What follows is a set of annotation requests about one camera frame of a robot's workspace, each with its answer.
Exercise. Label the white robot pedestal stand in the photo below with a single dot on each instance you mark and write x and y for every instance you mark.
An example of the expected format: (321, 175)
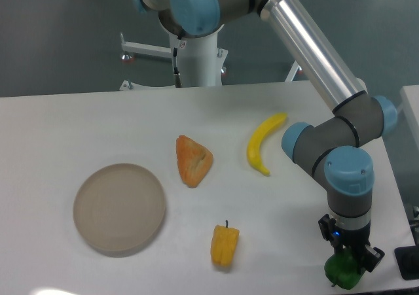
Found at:
(195, 61)

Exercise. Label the beige round plate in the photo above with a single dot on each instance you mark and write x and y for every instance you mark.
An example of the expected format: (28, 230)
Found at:
(119, 209)

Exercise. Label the black device at right edge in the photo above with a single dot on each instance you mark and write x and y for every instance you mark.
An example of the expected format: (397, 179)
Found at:
(407, 261)

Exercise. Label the green toy pepper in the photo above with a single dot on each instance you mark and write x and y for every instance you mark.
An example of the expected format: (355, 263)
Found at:
(342, 270)

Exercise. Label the orange toy bread slice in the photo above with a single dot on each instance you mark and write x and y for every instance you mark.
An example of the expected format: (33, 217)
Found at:
(194, 161)

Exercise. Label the yellow toy banana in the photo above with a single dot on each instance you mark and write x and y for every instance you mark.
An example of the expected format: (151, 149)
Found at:
(254, 145)

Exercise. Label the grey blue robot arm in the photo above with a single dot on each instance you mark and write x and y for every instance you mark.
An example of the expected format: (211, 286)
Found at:
(330, 153)

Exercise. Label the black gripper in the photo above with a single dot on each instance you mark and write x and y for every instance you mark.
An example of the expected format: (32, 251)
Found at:
(351, 233)

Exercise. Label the yellow toy pepper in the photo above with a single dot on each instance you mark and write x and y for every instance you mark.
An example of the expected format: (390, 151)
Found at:
(223, 245)

